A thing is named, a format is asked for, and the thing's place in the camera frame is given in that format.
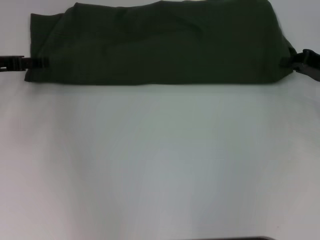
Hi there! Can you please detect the dark green FREE t-shirt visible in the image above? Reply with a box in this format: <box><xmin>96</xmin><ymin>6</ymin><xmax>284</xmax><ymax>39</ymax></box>
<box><xmin>23</xmin><ymin>0</ymin><xmax>298</xmax><ymax>87</ymax></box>

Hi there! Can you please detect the dark rounded panel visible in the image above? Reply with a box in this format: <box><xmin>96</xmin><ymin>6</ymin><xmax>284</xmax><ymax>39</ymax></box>
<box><xmin>224</xmin><ymin>236</ymin><xmax>276</xmax><ymax>240</ymax></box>

